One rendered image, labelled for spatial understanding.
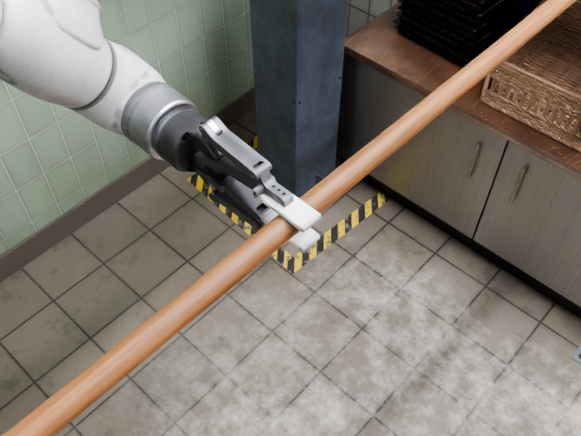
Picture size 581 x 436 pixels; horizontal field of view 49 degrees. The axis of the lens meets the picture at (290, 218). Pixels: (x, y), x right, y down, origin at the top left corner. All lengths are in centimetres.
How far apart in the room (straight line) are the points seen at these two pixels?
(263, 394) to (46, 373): 65
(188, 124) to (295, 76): 111
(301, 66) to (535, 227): 83
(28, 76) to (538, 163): 140
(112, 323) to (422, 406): 98
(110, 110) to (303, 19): 102
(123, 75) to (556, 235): 144
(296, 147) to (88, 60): 134
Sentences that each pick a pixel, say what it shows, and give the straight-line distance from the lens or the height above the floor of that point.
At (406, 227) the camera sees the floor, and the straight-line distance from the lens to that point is 229.
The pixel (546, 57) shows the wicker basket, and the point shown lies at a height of 59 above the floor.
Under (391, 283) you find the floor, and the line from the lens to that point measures 214.
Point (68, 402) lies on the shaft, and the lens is 64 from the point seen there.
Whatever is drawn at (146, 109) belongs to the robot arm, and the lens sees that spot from 83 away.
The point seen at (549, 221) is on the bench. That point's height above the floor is 35.
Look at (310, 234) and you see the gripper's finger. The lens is 74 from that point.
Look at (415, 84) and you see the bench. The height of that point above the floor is 58.
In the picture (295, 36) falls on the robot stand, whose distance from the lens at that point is 181.
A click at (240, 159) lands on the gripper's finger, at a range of 72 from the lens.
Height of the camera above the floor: 176
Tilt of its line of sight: 50 degrees down
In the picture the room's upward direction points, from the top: straight up
